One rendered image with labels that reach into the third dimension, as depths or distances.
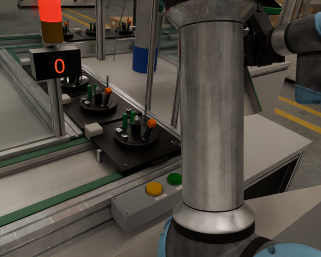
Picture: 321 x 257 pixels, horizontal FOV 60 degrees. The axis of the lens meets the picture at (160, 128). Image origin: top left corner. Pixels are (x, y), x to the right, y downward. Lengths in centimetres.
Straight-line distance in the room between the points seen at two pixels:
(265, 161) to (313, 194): 19
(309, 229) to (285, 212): 34
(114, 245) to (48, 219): 17
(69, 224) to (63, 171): 21
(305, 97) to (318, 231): 27
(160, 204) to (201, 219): 35
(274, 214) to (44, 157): 69
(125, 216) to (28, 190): 28
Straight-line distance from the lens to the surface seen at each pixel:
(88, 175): 83
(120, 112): 104
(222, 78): 35
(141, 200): 69
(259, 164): 109
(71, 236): 72
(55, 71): 79
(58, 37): 77
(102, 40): 195
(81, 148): 92
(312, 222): 60
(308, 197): 103
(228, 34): 36
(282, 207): 95
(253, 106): 113
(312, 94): 66
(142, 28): 172
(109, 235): 75
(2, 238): 67
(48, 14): 76
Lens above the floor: 145
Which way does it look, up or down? 30 degrees down
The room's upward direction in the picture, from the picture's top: 6 degrees clockwise
